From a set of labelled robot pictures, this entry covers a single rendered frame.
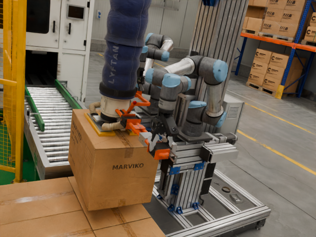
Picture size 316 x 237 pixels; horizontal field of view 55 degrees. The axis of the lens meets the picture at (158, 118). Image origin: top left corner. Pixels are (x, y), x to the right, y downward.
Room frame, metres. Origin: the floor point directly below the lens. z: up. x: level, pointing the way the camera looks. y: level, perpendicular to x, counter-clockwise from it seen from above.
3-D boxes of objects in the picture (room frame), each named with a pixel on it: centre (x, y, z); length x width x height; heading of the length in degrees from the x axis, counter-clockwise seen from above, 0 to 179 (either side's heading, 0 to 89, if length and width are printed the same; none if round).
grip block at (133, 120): (1.58, 0.15, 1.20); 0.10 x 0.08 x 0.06; 121
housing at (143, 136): (1.40, 0.04, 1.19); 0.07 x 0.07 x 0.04; 31
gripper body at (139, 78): (2.16, 0.19, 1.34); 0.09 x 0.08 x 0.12; 31
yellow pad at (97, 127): (1.74, 0.36, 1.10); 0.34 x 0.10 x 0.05; 31
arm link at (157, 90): (2.41, 0.04, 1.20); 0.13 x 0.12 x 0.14; 84
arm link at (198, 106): (2.00, -0.26, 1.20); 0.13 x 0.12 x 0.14; 62
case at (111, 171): (1.78, 0.27, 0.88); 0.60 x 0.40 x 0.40; 30
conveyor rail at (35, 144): (2.90, 1.37, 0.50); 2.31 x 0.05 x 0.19; 33
